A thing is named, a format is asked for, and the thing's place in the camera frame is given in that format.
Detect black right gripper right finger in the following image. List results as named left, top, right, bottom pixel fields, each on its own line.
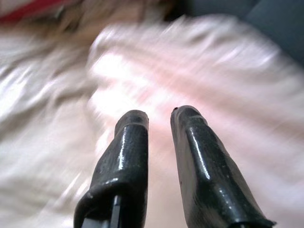
left=170, top=105, right=276, bottom=228

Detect pink cartoon print blanket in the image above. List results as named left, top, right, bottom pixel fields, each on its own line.
left=86, top=14, right=304, bottom=228

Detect bed with beige floral sheet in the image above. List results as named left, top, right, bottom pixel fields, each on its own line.
left=0, top=21, right=100, bottom=228

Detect large red pillow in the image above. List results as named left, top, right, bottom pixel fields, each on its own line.
left=0, top=0, right=62, bottom=24

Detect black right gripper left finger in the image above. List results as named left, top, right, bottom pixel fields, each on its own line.
left=75, top=109, right=150, bottom=228

